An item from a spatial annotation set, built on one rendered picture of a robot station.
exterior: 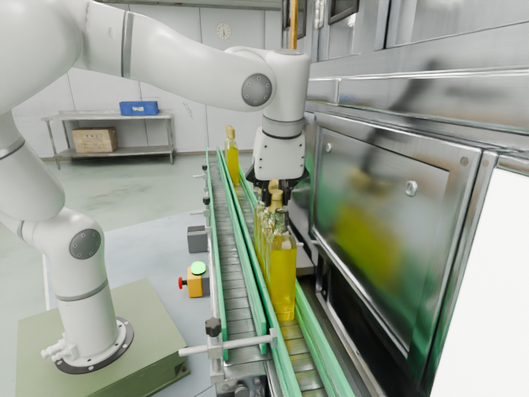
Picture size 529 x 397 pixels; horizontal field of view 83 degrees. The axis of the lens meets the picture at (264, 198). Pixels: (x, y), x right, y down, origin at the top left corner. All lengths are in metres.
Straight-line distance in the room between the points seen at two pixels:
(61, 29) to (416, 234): 0.48
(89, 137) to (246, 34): 3.44
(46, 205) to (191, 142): 5.94
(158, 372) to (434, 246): 0.61
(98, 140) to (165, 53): 5.66
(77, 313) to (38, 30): 0.50
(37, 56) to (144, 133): 6.15
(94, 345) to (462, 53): 0.79
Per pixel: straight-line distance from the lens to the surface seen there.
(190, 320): 0.95
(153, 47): 0.46
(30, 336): 0.92
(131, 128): 6.58
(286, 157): 0.58
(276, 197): 0.64
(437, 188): 0.41
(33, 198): 0.59
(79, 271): 0.66
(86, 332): 0.75
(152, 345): 0.78
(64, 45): 0.42
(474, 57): 0.43
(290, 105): 0.52
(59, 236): 0.63
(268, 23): 6.61
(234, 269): 0.89
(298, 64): 0.51
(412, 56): 0.51
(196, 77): 0.43
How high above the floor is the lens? 1.38
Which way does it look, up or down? 21 degrees down
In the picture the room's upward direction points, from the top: straight up
